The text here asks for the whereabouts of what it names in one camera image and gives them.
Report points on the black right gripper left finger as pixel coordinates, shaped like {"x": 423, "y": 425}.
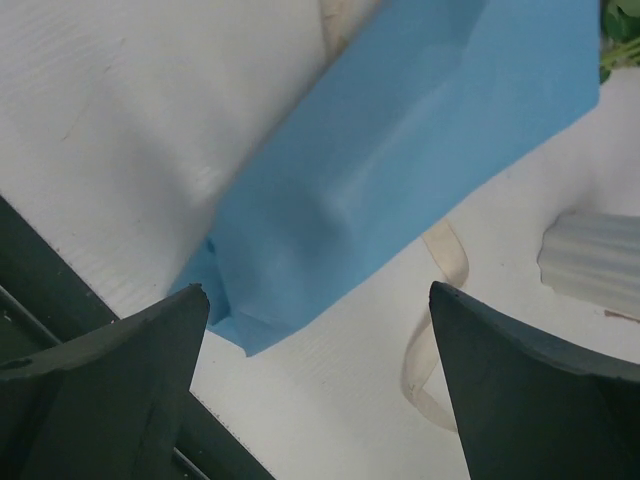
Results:
{"x": 106, "y": 405}

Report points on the pale pink rose stem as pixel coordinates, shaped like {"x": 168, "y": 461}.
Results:
{"x": 619, "y": 28}

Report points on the blue wrapping paper sheet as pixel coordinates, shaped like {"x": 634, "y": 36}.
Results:
{"x": 431, "y": 100}

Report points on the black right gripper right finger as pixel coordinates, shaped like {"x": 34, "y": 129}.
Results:
{"x": 530, "y": 405}

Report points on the cream printed ribbon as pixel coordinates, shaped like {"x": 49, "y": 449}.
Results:
{"x": 421, "y": 357}

